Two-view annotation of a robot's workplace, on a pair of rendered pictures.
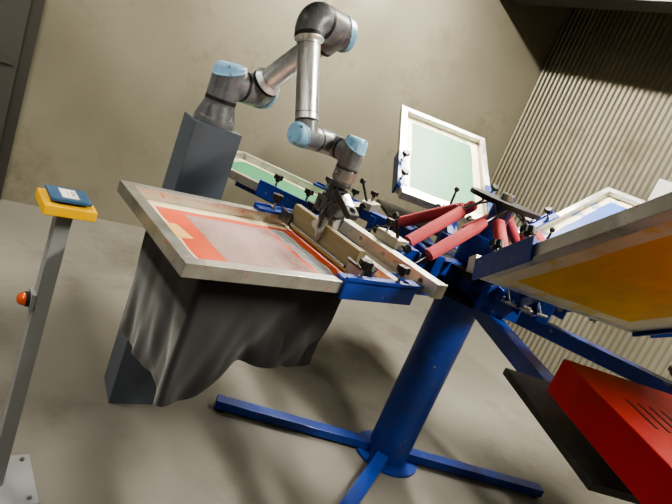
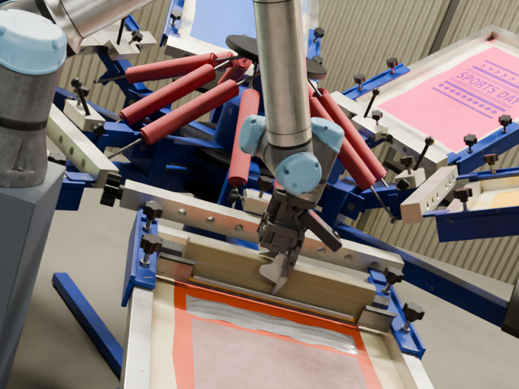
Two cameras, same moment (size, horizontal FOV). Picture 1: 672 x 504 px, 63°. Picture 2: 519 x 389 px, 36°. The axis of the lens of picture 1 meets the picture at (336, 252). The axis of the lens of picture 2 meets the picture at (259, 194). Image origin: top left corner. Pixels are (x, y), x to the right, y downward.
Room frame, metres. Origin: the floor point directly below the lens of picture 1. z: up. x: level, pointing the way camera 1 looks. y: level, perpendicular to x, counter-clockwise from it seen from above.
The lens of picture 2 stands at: (1.18, 1.40, 1.69)
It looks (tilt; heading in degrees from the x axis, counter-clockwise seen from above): 19 degrees down; 298
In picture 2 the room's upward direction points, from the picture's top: 20 degrees clockwise
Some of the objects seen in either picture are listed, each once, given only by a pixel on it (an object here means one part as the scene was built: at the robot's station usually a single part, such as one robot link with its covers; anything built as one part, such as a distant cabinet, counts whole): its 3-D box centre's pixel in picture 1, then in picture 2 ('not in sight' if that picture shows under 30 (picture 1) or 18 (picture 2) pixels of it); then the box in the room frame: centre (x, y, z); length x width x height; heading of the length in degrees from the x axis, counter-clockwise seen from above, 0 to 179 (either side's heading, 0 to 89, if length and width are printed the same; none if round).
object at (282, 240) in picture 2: (333, 198); (286, 221); (1.82, 0.07, 1.15); 0.09 x 0.08 x 0.12; 41
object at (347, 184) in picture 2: (472, 270); (241, 156); (2.36, -0.58, 0.99); 0.82 x 0.79 x 0.12; 131
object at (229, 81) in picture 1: (228, 80); (20, 62); (2.07, 0.60, 1.37); 0.13 x 0.12 x 0.14; 142
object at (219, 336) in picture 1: (258, 339); not in sight; (1.47, 0.11, 0.74); 0.46 x 0.04 x 0.42; 131
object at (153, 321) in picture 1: (157, 300); not in sight; (1.47, 0.43, 0.74); 0.45 x 0.03 x 0.43; 41
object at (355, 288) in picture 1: (376, 288); (389, 321); (1.61, -0.16, 0.97); 0.30 x 0.05 x 0.07; 131
